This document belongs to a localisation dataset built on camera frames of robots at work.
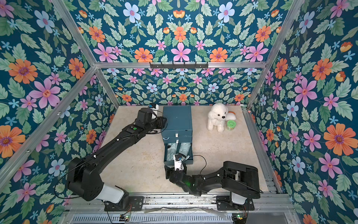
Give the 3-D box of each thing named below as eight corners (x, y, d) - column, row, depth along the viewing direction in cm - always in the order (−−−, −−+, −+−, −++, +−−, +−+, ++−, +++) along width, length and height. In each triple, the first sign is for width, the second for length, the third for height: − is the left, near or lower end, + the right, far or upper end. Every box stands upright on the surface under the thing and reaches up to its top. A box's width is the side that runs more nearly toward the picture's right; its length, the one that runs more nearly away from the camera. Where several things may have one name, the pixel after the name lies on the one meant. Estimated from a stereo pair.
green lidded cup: (226, 129, 106) (228, 126, 103) (225, 123, 110) (226, 120, 107) (235, 129, 106) (237, 126, 103) (233, 123, 110) (235, 120, 107)
